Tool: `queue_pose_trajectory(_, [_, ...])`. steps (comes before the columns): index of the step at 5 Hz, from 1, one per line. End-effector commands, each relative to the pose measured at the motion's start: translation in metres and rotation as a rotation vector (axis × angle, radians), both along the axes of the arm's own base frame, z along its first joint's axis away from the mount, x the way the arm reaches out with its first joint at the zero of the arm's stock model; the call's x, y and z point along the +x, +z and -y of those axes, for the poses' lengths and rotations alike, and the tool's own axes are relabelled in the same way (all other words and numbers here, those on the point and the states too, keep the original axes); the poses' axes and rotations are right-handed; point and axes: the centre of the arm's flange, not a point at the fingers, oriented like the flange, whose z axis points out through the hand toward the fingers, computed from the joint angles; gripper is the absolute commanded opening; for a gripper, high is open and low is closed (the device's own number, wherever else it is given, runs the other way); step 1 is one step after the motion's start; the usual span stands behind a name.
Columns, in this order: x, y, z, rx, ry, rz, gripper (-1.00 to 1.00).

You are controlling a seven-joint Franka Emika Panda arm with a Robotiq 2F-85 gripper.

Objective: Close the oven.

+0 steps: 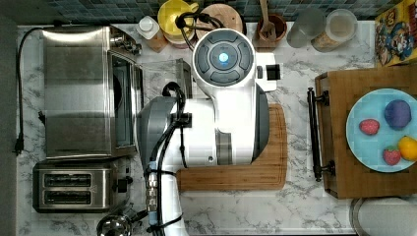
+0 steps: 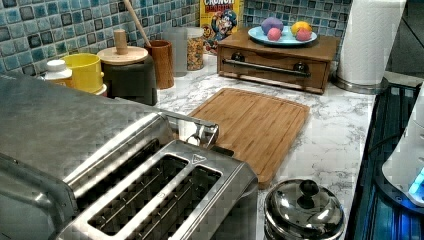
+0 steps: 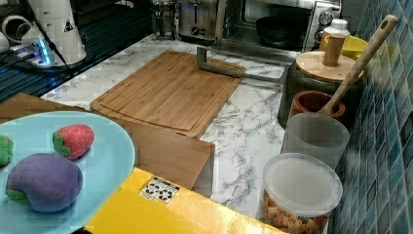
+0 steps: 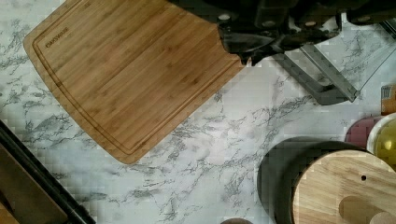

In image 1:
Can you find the stainless steel toaster oven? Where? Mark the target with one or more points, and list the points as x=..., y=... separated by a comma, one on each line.
x=94, y=87

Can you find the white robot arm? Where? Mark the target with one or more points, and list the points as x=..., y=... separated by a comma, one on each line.
x=228, y=126

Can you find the bamboo cutting board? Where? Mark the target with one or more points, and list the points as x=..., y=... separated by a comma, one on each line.
x=267, y=172

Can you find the brown utensil holder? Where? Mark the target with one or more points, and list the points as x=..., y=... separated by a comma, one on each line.
x=263, y=44

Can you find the round wooden lid jar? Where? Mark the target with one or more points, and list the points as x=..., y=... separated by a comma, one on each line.
x=225, y=14

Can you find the wooden spoon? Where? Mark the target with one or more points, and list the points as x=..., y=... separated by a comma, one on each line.
x=268, y=28

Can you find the white cap bottle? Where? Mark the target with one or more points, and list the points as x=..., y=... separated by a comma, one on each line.
x=149, y=30

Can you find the yellow plastic cup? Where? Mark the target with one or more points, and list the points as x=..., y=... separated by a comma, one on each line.
x=169, y=11

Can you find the frosted glass jar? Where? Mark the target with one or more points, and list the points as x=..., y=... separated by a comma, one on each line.
x=310, y=23

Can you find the stainless steel pot lid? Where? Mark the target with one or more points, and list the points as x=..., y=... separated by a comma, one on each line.
x=120, y=223

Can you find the wooden drawer box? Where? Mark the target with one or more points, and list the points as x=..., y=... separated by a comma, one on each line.
x=330, y=101

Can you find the pink toy strawberry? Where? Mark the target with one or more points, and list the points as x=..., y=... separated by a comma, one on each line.
x=369, y=127

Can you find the clear cereal jar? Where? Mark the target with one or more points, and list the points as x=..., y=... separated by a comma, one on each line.
x=341, y=26

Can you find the light blue plate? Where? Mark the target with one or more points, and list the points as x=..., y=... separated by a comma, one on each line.
x=368, y=149

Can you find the silver two-slot toaster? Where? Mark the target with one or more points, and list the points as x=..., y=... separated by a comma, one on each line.
x=80, y=186

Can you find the red toy strawberry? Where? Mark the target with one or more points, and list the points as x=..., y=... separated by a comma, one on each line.
x=391, y=156

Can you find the purple toy fruit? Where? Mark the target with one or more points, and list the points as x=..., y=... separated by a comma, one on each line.
x=398, y=114

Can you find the white paper towel roll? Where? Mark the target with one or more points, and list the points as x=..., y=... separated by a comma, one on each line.
x=383, y=217

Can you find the yellow orange toy fruit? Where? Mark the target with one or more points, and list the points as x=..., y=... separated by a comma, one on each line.
x=408, y=148

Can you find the colourful cereal box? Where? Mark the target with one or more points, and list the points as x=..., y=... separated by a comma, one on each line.
x=396, y=35

